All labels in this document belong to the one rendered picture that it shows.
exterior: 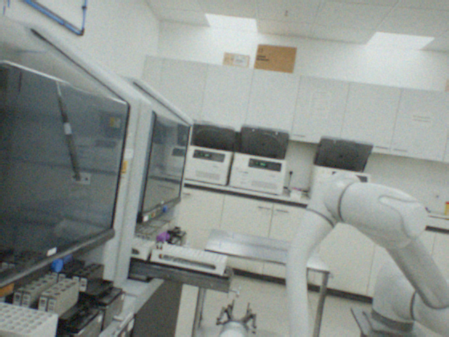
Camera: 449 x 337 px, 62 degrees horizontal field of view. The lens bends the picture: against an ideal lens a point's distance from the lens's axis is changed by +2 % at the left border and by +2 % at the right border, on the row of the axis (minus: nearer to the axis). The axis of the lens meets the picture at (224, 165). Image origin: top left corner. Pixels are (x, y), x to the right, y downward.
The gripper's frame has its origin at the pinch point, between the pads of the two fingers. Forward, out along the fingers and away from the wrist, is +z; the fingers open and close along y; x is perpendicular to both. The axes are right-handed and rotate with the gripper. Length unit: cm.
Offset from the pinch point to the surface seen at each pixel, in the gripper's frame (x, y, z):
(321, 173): -46, -53, 248
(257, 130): -81, 18, 263
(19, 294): -12, 54, -47
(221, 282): -4.8, 8.7, 7.4
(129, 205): -30, 46, -4
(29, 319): -12, 45, -56
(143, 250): -10.6, 41.9, 9.0
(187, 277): -4.2, 22.4, 7.3
